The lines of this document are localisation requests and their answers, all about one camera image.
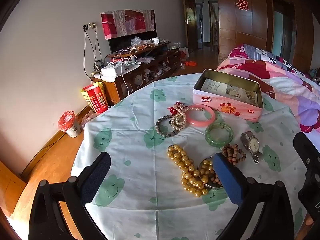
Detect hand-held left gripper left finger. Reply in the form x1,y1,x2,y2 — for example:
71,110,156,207
29,152,112,240

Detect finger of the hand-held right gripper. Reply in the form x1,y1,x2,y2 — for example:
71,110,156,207
293,131,320,178

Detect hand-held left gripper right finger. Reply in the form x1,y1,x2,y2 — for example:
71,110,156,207
212,152,295,240

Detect thin silver bangle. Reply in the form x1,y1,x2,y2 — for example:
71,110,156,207
197,156,224,189

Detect brown wooden bead bracelet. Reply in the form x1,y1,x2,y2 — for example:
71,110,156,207
210,144,247,185

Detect green jade bangle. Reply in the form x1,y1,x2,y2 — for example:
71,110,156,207
204,122,234,148

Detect gold bead necklace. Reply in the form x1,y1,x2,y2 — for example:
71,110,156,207
167,144,223,197

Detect silver wristwatch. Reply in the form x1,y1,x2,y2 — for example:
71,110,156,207
240,131,263,164

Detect pink bangle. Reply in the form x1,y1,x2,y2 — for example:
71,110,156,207
185,104,216,125

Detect pink metal tin box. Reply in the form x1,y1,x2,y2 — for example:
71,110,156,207
192,69,264,123

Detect clear plastic bag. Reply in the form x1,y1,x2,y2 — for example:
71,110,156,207
80,110,100,130

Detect white bin with red bag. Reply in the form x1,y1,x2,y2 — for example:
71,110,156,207
58,111,83,138

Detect pink red patchwork quilt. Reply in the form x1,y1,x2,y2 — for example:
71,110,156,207
216,44,320,145

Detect red yellow carton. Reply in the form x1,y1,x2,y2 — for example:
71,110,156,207
81,81,109,114

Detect wooden television cabinet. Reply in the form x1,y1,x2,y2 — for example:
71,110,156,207
99,41,182,105

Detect red knot ornament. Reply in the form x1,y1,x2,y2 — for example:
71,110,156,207
167,102,184,114

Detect white cardboard box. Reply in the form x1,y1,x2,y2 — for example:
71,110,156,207
101,64,125,77

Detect grey black patterned bedding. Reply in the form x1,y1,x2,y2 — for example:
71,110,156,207
244,44,305,77

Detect black television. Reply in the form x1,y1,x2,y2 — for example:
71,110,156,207
108,31,158,53

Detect wooden wardrobe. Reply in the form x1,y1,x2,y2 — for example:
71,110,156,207
216,0,314,70

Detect red white patchwork cloth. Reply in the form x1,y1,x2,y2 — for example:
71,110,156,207
101,9,156,40

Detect wooden door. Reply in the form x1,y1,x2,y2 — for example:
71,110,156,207
184,4,198,53

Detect grey bead bracelet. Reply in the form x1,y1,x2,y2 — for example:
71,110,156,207
155,115,184,138

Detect hanging black cables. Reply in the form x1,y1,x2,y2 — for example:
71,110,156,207
84,29,103,78

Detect red paper wall decoration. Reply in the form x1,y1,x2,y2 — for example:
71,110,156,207
236,0,251,11

